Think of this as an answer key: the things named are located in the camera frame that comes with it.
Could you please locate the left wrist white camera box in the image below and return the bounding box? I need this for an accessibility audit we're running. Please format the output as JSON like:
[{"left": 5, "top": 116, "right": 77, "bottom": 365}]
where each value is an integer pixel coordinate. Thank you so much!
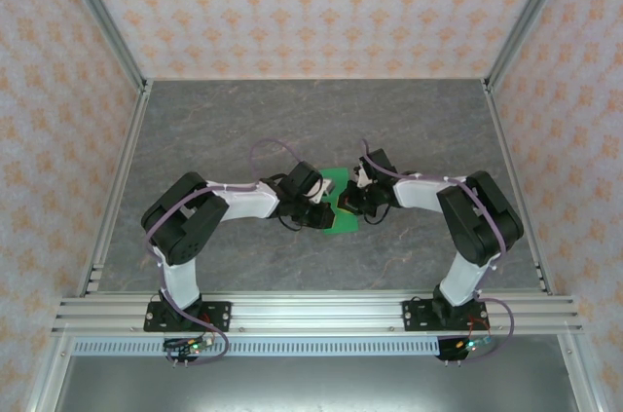
[{"left": 310, "top": 179, "right": 337, "bottom": 205}]

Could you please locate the aluminium frame post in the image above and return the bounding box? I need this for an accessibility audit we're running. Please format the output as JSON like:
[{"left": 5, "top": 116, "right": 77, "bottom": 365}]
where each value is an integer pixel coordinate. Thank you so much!
[
  {"left": 481, "top": 0, "right": 583, "bottom": 92},
  {"left": 51, "top": 0, "right": 150, "bottom": 94}
]

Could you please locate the aluminium table side rail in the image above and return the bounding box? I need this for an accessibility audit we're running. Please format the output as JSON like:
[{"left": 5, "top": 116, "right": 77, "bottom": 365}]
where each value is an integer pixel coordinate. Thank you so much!
[
  {"left": 77, "top": 80, "right": 155, "bottom": 296},
  {"left": 481, "top": 80, "right": 556, "bottom": 296}
]

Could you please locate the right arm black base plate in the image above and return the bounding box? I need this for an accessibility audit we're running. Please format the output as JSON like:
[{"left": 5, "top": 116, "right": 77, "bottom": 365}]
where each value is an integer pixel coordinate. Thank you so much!
[{"left": 401, "top": 299, "right": 490, "bottom": 333}]

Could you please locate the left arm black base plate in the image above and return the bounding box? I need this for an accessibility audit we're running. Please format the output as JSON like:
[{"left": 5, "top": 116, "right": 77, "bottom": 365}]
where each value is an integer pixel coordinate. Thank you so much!
[{"left": 142, "top": 301, "right": 233, "bottom": 333}]

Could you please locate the gripper thin black wire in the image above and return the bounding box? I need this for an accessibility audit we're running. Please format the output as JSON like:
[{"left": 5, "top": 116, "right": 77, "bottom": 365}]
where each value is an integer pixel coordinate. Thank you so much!
[
  {"left": 362, "top": 202, "right": 391, "bottom": 227},
  {"left": 275, "top": 213, "right": 306, "bottom": 234}
]

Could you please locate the slotted grey cable duct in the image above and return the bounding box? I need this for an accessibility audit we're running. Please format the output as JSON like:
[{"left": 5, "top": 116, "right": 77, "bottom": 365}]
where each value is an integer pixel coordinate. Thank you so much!
[{"left": 71, "top": 338, "right": 442, "bottom": 358}]

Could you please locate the grey metal shelf panel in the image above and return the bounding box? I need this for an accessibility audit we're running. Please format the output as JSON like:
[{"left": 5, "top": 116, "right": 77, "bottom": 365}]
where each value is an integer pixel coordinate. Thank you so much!
[{"left": 53, "top": 356, "right": 580, "bottom": 412}]

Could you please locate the green square paper sheet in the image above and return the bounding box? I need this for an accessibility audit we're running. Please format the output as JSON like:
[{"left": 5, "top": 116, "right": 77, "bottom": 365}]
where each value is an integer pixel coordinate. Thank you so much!
[{"left": 318, "top": 167, "right": 362, "bottom": 237}]

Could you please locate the left gripper thin black wire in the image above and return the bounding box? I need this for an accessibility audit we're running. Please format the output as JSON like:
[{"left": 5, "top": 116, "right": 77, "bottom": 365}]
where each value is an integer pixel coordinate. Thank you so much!
[{"left": 275, "top": 213, "right": 306, "bottom": 234}]

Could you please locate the aluminium mounting rail beam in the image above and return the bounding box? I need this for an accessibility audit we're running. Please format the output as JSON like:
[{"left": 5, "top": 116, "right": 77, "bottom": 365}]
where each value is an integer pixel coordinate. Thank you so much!
[{"left": 51, "top": 292, "right": 584, "bottom": 335}]

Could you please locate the right gripper thin black wire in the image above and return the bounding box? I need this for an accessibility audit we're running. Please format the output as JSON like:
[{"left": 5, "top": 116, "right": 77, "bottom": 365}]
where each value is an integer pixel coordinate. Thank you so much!
[{"left": 362, "top": 202, "right": 391, "bottom": 227}]

